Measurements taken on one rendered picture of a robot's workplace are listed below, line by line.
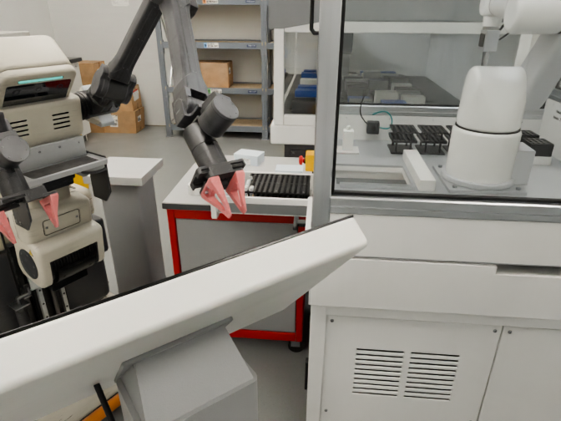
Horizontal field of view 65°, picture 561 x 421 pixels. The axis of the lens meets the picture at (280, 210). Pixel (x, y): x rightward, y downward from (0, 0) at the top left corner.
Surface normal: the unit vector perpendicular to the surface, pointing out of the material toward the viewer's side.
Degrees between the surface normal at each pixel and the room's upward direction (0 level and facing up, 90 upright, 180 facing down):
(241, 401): 90
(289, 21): 90
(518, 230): 90
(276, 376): 0
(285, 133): 90
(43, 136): 98
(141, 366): 45
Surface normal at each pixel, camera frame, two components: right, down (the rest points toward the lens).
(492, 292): -0.09, 0.42
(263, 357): 0.00, -0.90
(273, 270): 0.37, -0.47
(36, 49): 0.55, -0.50
